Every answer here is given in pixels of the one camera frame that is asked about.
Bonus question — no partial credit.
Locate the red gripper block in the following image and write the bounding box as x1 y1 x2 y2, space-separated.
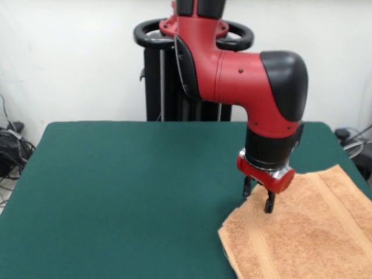
236 155 296 214

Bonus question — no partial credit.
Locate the orange-brown terry towel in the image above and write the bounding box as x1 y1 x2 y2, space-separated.
217 164 372 279

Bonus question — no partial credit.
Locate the dark green table cloth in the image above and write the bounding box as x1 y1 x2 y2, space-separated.
0 121 372 279

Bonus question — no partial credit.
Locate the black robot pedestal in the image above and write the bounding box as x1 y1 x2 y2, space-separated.
133 19 255 122

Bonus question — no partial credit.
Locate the black cable bundle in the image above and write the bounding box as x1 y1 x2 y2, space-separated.
0 92 36 207

